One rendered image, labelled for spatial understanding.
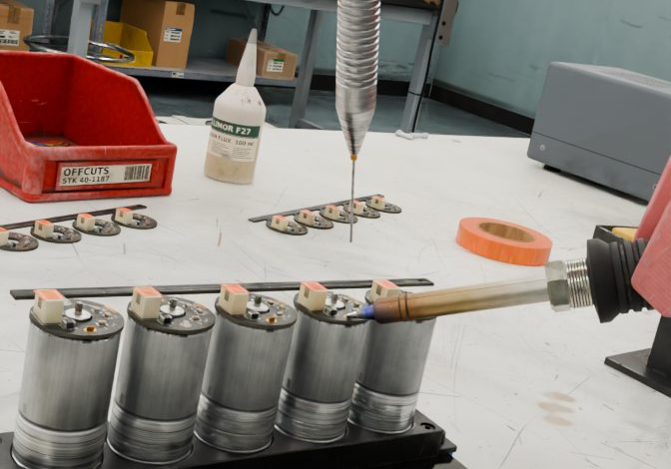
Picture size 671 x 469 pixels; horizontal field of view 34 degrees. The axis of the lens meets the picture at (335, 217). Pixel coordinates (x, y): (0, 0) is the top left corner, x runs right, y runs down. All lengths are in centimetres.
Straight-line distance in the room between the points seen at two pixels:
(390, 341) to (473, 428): 9
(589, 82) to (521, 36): 537
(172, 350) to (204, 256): 26
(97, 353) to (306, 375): 7
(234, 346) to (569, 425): 19
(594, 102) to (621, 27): 498
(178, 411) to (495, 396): 19
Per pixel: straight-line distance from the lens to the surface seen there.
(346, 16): 28
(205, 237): 59
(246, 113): 70
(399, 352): 35
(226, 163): 71
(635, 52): 587
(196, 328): 30
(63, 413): 30
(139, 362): 31
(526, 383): 49
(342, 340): 33
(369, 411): 36
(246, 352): 32
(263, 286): 34
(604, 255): 32
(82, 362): 29
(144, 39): 506
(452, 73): 666
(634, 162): 94
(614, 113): 95
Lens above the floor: 93
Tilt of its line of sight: 15 degrees down
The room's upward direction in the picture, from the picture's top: 12 degrees clockwise
